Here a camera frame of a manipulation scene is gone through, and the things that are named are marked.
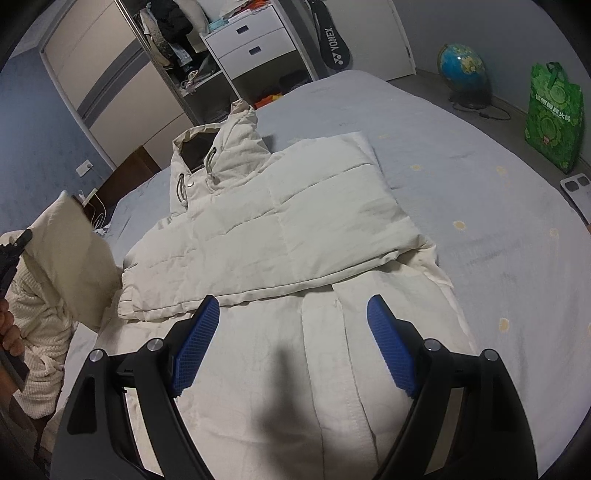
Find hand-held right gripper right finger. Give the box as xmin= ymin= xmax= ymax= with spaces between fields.
xmin=367 ymin=295 xmax=539 ymax=480

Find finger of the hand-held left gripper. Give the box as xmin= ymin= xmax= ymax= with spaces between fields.
xmin=0 ymin=228 xmax=34 ymax=297

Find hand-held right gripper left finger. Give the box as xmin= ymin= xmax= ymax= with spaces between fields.
xmin=50 ymin=295 xmax=221 ymax=480

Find white hooded puffer jacket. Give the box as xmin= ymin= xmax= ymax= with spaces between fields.
xmin=25 ymin=99 xmax=478 ymax=480

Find clothes hanging in wardrobe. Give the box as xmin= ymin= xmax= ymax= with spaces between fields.
xmin=134 ymin=0 xmax=223 ymax=95

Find person's left hand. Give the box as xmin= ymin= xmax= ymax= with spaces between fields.
xmin=0 ymin=299 xmax=25 ymax=357

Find dark wooden headboard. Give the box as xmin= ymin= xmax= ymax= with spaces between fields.
xmin=97 ymin=145 xmax=161 ymax=209

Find bed with grey-blue sheet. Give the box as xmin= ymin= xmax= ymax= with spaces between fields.
xmin=46 ymin=69 xmax=591 ymax=480

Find sliding-door wardrobe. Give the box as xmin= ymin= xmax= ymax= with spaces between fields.
xmin=41 ymin=0 xmax=232 ymax=172

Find white bathroom scale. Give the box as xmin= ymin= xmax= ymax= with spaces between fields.
xmin=560 ymin=173 xmax=591 ymax=216

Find orange cloth under drawers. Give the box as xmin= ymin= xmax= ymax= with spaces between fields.
xmin=255 ymin=89 xmax=285 ymax=110

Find green shopping bag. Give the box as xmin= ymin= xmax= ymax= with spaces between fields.
xmin=523 ymin=62 xmax=584 ymax=175

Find blue globe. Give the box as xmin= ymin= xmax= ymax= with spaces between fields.
xmin=438 ymin=43 xmax=490 ymax=110

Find white door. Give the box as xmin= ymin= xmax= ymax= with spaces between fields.
xmin=323 ymin=0 xmax=416 ymax=78

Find black racket bag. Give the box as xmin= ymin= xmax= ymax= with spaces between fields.
xmin=307 ymin=0 xmax=354 ymax=73

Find white drawer unit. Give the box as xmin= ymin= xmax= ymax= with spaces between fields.
xmin=201 ymin=0 xmax=320 ymax=95

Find white charging cable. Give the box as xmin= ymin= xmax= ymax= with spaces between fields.
xmin=89 ymin=194 xmax=112 ymax=232

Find black globe cable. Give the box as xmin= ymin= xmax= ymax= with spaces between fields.
xmin=452 ymin=99 xmax=513 ymax=122

